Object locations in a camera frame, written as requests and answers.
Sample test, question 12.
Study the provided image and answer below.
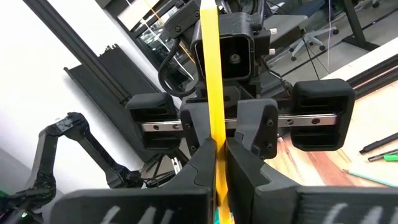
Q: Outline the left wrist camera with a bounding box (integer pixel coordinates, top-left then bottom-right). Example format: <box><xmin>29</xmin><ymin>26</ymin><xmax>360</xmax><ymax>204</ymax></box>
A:
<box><xmin>190</xmin><ymin>12</ymin><xmax>277</xmax><ymax>82</ymax></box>

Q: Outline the black desk leg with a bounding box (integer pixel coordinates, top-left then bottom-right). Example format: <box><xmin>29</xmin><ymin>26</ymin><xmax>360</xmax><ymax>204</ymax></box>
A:
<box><xmin>341</xmin><ymin>0</ymin><xmax>380</xmax><ymax>52</ymax></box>

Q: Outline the short dark pen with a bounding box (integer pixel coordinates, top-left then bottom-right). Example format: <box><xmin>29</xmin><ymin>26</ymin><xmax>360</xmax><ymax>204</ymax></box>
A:
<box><xmin>359</xmin><ymin>132</ymin><xmax>398</xmax><ymax>156</ymax></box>

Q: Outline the office chair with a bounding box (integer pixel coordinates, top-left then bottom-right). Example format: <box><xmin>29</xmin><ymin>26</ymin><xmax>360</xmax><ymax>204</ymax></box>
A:
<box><xmin>287</xmin><ymin>18</ymin><xmax>340</xmax><ymax>62</ymax></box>

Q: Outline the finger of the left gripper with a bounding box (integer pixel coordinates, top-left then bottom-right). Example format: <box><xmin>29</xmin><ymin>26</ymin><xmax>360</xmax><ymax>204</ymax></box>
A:
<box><xmin>234</xmin><ymin>98</ymin><xmax>279</xmax><ymax>160</ymax></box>
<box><xmin>180</xmin><ymin>101</ymin><xmax>217</xmax><ymax>156</ymax></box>

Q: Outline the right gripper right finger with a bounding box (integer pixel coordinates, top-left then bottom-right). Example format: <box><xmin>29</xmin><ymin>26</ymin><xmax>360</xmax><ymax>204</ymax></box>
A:
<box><xmin>225</xmin><ymin>136</ymin><xmax>398</xmax><ymax>224</ymax></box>

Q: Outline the green pencil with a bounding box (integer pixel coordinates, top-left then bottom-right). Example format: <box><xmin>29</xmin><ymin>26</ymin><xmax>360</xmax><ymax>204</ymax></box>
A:
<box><xmin>343</xmin><ymin>169</ymin><xmax>398</xmax><ymax>189</ymax></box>

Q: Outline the dark brown pencil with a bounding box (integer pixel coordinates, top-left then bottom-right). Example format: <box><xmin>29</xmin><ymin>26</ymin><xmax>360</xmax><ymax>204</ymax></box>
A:
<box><xmin>368</xmin><ymin>148</ymin><xmax>398</xmax><ymax>162</ymax></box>

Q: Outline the yellow pencil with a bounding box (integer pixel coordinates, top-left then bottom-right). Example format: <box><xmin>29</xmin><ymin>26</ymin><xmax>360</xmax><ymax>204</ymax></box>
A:
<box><xmin>198</xmin><ymin>0</ymin><xmax>236</xmax><ymax>224</ymax></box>

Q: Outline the black flat panel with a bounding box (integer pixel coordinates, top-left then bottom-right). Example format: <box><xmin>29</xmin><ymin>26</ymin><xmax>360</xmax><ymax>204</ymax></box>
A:
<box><xmin>63</xmin><ymin>43</ymin><xmax>162</xmax><ymax>156</ymax></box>

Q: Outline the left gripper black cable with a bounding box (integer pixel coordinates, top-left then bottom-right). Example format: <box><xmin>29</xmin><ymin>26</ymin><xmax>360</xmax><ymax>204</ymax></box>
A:
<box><xmin>157</xmin><ymin>37</ymin><xmax>200</xmax><ymax>98</ymax></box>

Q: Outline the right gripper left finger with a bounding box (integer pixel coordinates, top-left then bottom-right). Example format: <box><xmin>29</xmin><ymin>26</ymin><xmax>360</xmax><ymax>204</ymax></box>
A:
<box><xmin>49</xmin><ymin>136</ymin><xmax>218</xmax><ymax>224</ymax></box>

